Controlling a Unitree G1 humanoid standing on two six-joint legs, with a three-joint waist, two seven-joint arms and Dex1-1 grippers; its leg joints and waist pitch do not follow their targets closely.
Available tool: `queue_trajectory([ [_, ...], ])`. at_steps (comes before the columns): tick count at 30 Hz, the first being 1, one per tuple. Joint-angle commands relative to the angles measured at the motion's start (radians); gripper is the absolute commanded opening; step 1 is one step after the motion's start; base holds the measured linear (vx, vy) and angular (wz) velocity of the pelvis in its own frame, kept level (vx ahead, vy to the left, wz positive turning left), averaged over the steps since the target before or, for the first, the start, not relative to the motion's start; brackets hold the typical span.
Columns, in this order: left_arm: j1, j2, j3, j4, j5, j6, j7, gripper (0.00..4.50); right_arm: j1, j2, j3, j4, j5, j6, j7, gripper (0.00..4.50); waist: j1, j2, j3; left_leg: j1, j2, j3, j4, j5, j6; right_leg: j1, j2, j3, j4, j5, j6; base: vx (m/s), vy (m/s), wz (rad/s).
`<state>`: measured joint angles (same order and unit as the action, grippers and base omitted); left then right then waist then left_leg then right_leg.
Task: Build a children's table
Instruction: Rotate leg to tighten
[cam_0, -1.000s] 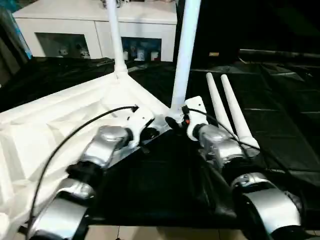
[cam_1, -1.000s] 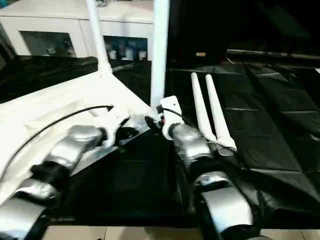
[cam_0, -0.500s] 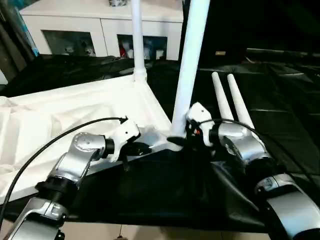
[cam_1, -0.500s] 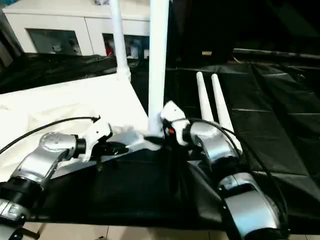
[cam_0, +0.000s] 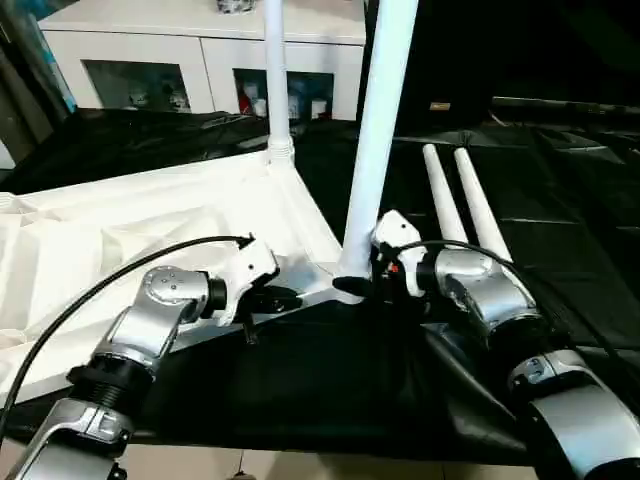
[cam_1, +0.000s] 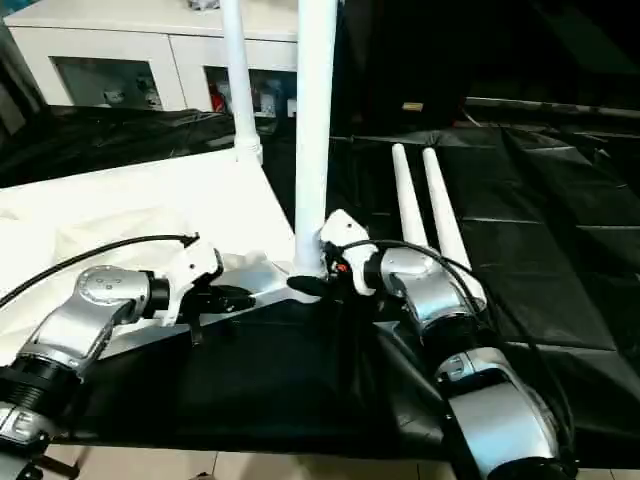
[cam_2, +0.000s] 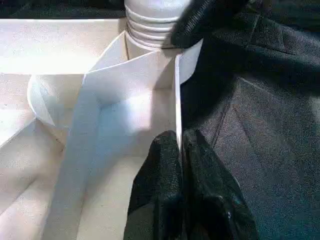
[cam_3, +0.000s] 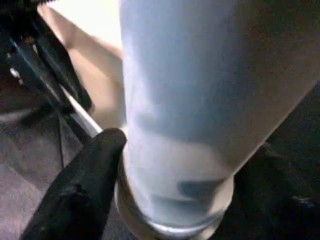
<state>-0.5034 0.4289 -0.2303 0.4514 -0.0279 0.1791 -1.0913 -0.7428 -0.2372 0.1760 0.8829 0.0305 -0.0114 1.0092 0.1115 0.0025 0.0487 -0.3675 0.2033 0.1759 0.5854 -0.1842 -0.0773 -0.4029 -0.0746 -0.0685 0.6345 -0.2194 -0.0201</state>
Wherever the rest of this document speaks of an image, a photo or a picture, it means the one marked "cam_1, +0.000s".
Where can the white plastic table leg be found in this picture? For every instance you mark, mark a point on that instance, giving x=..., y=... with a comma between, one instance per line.
x=442, y=210
x=240, y=90
x=312, y=150
x=410, y=200

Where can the white plastic table top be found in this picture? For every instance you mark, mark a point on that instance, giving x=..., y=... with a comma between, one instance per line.
x=125, y=210

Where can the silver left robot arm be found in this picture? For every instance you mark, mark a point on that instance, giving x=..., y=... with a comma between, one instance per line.
x=75, y=315

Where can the black mat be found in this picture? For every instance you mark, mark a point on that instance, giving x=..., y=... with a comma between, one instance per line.
x=300, y=375

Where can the brown round object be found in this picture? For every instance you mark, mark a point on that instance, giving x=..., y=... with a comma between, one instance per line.
x=201, y=476

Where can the small tan block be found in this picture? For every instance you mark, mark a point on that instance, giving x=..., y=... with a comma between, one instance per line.
x=412, y=106

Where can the dark metal stand leg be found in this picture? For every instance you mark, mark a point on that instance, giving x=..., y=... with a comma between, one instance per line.
x=62, y=457

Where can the long metal rod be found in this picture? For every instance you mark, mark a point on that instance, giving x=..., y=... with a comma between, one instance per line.
x=550, y=107

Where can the white cabinet with glass doors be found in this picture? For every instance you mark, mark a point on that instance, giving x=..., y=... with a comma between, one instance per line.
x=125, y=45

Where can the grey curtain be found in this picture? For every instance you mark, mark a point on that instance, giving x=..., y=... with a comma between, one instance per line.
x=17, y=85

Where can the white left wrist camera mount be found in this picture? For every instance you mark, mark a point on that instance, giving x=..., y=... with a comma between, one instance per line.
x=192, y=265

